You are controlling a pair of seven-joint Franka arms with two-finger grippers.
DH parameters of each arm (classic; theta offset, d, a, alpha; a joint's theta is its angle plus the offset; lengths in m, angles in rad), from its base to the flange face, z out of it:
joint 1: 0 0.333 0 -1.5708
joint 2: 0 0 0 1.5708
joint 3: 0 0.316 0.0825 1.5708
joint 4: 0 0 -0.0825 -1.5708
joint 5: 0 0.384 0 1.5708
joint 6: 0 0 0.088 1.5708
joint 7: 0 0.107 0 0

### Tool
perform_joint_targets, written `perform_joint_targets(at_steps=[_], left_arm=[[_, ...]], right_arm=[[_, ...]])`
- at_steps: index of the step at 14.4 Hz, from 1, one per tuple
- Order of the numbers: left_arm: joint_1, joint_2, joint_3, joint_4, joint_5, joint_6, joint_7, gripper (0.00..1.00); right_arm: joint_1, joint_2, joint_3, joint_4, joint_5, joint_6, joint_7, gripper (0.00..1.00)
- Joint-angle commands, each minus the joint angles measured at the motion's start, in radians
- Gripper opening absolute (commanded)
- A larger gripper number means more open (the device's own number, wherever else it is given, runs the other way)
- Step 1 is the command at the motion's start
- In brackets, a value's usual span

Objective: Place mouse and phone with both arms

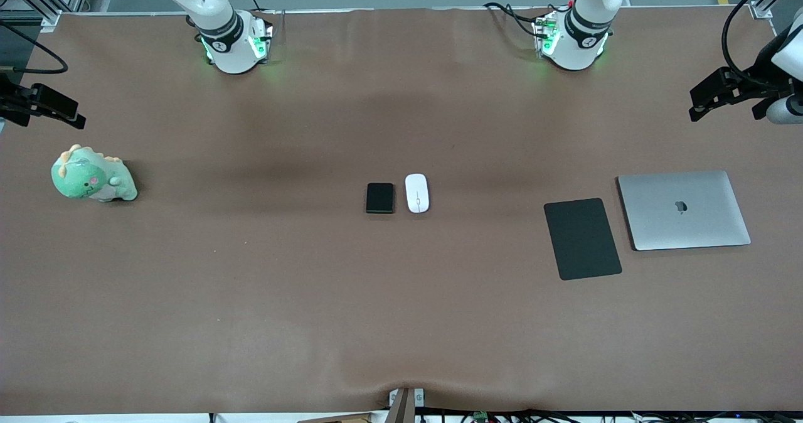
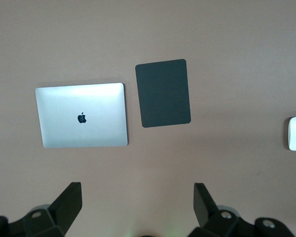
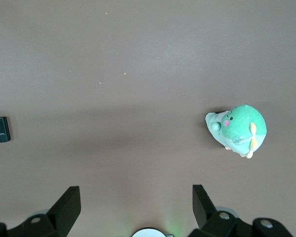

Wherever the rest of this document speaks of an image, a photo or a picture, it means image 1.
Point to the small black phone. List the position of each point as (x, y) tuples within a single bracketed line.
[(380, 198)]

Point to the silver closed laptop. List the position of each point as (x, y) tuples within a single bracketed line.
[(684, 222)]

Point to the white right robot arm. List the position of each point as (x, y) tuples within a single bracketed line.
[(229, 46)]

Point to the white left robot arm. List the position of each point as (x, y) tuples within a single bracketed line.
[(574, 46)]

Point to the black mouse pad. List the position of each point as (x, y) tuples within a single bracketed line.
[(582, 240)]

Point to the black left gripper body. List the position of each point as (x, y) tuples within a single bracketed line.
[(744, 88)]

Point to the brown table cover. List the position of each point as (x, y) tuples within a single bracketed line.
[(401, 316)]

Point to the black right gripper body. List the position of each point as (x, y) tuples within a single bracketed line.
[(14, 104)]

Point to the green dinosaur plush toy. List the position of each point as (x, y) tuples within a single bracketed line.
[(88, 178)]

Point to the white computer mouse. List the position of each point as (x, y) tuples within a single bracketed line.
[(416, 194)]

